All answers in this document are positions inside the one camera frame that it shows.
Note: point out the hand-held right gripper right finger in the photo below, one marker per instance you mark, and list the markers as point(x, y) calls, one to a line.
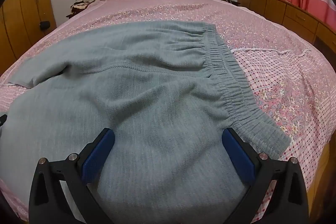
point(239, 158)

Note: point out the pink checked floral bed sheet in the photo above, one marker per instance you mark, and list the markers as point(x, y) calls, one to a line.
point(288, 87)

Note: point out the small black device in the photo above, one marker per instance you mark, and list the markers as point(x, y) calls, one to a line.
point(44, 25)

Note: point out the low wooden cabinet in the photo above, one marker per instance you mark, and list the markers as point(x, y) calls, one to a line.
point(296, 16)

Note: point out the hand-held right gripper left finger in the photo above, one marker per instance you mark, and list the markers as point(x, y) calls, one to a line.
point(97, 158)

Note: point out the grey-blue fleece pants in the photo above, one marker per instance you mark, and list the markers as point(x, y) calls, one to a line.
point(157, 98)

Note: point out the tall wooden wardrobe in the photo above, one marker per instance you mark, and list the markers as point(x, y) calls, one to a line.
point(23, 16)

